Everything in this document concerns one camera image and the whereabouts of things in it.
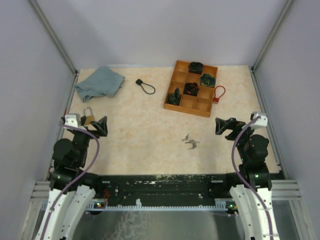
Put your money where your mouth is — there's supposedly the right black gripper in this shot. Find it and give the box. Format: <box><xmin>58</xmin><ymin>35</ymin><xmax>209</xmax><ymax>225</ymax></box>
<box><xmin>215</xmin><ymin>117</ymin><xmax>260</xmax><ymax>163</ymax></box>

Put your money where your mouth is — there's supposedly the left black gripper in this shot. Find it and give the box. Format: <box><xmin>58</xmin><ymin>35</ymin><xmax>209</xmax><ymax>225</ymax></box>
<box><xmin>72</xmin><ymin>116</ymin><xmax>108</xmax><ymax>166</ymax></box>

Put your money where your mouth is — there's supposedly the brass padlock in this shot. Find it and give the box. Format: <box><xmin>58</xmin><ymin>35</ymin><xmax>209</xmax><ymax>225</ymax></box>
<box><xmin>81</xmin><ymin>106</ymin><xmax>95</xmax><ymax>126</ymax></box>

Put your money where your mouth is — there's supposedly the silver key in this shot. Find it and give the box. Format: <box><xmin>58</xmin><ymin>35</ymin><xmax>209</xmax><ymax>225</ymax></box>
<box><xmin>181</xmin><ymin>134</ymin><xmax>189</xmax><ymax>142</ymax></box>
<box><xmin>185</xmin><ymin>139</ymin><xmax>200</xmax><ymax>150</ymax></box>

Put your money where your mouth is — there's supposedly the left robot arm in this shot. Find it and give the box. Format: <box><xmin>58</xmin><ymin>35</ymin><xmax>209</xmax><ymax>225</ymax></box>
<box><xmin>35</xmin><ymin>113</ymin><xmax>108</xmax><ymax>240</ymax></box>

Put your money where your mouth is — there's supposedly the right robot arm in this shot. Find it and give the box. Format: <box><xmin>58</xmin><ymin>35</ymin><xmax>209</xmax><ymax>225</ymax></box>
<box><xmin>215</xmin><ymin>112</ymin><xmax>280</xmax><ymax>240</ymax></box>

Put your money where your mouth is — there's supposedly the blue folded cloth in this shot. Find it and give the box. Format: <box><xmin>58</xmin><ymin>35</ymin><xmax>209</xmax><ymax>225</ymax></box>
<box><xmin>74</xmin><ymin>66</ymin><xmax>125</xmax><ymax>103</ymax></box>

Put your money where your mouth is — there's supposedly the wooden compartment tray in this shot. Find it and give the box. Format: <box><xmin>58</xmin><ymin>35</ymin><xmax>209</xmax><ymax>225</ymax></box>
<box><xmin>163</xmin><ymin>60</ymin><xmax>218</xmax><ymax>118</ymax></box>

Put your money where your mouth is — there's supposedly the red cable lock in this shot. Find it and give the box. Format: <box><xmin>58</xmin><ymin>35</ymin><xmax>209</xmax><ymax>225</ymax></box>
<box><xmin>212</xmin><ymin>85</ymin><xmax>226</xmax><ymax>104</ymax></box>

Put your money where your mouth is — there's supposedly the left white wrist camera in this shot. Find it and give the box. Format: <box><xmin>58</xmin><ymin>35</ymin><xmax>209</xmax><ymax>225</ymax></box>
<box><xmin>62</xmin><ymin>113</ymin><xmax>82</xmax><ymax>129</ymax></box>

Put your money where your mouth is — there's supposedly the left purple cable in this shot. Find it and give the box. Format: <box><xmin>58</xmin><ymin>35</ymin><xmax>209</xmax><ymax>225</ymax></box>
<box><xmin>39</xmin><ymin>119</ymin><xmax>101</xmax><ymax>238</ymax></box>

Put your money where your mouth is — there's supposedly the green yellow coiled strap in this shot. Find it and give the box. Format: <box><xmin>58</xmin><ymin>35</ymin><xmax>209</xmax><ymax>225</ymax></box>
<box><xmin>200</xmin><ymin>73</ymin><xmax>216</xmax><ymax>88</ymax></box>

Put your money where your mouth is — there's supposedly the black red coiled strap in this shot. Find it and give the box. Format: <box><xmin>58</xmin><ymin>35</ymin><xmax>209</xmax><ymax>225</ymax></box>
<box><xmin>183</xmin><ymin>82</ymin><xmax>200</xmax><ymax>96</ymax></box>

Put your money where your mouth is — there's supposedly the dark crumpled strap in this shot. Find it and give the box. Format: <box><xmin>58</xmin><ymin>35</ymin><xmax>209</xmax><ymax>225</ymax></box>
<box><xmin>167</xmin><ymin>86</ymin><xmax>183</xmax><ymax>106</ymax></box>

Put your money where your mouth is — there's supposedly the black cable lock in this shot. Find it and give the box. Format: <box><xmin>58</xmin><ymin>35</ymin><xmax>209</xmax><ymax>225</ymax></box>
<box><xmin>135</xmin><ymin>78</ymin><xmax>156</xmax><ymax>95</ymax></box>

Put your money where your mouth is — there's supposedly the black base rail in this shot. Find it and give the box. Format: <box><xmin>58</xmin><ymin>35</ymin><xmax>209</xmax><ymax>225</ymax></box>
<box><xmin>94</xmin><ymin>174</ymin><xmax>231</xmax><ymax>200</ymax></box>

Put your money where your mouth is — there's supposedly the white toothed cable duct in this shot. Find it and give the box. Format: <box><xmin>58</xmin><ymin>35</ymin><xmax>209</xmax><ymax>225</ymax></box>
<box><xmin>85</xmin><ymin>198</ymin><xmax>238</xmax><ymax>212</ymax></box>

